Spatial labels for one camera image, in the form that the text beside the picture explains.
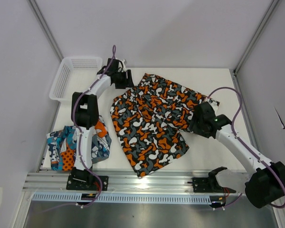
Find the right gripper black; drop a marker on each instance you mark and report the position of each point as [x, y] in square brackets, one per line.
[193, 127]

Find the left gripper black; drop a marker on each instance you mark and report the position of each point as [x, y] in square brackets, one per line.
[128, 83]

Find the black orange camouflage shorts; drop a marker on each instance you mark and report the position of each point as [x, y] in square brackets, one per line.
[149, 118]

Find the blue orange patterned shorts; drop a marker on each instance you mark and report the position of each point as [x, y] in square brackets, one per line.
[61, 146]

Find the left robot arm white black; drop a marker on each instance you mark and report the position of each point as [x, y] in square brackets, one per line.
[85, 112]

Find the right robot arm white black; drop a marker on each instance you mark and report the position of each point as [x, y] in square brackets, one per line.
[264, 181]

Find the white plastic basket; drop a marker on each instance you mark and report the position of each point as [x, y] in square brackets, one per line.
[74, 74]

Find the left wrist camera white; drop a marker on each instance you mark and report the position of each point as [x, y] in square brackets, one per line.
[124, 61]

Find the right side aluminium rail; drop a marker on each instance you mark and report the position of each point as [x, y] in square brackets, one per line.
[250, 131]

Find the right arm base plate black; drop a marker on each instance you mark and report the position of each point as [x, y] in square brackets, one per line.
[208, 185]

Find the left aluminium frame post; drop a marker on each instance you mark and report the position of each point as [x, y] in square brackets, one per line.
[45, 28]

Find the aluminium frame post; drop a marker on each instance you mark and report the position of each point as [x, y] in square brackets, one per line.
[45, 28]
[257, 34]

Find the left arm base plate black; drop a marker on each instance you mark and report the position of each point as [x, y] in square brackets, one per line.
[84, 180]

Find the aluminium mounting rail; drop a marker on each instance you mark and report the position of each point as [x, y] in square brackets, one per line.
[120, 181]

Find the right aluminium frame post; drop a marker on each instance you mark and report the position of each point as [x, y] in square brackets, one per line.
[257, 34]

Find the white slotted cable duct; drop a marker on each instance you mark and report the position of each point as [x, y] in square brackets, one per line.
[129, 198]

